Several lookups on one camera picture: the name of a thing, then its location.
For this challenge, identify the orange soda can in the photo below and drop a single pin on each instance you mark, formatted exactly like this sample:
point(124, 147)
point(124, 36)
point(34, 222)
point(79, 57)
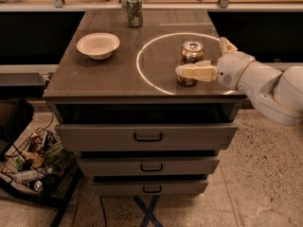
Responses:
point(191, 52)

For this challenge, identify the black wire snack basket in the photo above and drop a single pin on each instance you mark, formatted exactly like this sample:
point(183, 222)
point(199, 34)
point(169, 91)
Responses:
point(40, 163)

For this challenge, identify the bottom grey drawer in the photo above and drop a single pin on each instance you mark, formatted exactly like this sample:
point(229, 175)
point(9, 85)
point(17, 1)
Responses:
point(187, 187)

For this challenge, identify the green soda can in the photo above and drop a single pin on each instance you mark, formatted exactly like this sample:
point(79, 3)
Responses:
point(134, 12)

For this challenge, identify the grey drawer cabinet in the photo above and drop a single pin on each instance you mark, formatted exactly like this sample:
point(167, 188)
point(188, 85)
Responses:
point(137, 85)

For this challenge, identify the top grey drawer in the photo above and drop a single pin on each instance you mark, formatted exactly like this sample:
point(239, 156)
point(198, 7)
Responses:
point(106, 137)

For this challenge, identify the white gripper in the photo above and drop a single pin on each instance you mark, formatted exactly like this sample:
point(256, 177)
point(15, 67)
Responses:
point(232, 69)

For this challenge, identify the grey drawer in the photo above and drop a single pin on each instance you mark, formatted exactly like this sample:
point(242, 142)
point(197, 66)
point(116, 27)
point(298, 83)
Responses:
point(106, 137)
point(148, 166)
point(187, 187)

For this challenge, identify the middle grey drawer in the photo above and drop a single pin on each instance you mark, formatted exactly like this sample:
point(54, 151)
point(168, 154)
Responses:
point(148, 166)

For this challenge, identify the white paper bowl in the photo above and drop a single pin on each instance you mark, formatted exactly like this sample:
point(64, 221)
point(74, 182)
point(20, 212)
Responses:
point(98, 46)

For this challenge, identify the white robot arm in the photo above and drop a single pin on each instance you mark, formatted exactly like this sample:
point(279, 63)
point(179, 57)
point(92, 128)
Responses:
point(276, 94)

